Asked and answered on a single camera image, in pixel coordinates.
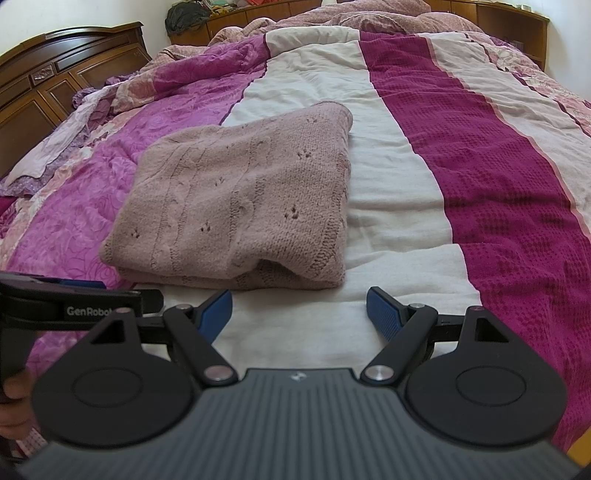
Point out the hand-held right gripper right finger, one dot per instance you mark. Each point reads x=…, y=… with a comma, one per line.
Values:
x=385, y=314

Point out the colourful cloth heap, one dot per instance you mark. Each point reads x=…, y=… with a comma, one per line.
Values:
x=226, y=4

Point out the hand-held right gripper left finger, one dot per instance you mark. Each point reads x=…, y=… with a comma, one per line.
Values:
x=214, y=314

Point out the pink checked quilt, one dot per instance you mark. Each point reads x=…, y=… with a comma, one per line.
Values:
x=369, y=16

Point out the purple and white patchwork blanket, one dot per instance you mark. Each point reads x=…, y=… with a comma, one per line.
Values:
x=485, y=161

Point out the dark green bag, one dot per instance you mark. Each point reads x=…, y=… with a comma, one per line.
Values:
x=184, y=16

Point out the pink knitted cardigan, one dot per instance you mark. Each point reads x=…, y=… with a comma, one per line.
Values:
x=231, y=194

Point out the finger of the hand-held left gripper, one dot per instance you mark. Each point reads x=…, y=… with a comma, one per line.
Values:
x=83, y=285
x=150, y=302

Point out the carved wooden headboard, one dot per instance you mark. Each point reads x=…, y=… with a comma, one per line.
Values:
x=55, y=78

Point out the person's left hand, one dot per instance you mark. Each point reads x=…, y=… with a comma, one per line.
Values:
x=16, y=385

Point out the lavender floral sheet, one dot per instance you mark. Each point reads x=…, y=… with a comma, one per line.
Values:
x=41, y=157

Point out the wooden window ledge cabinet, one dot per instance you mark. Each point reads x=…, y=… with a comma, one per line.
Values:
x=508, y=27

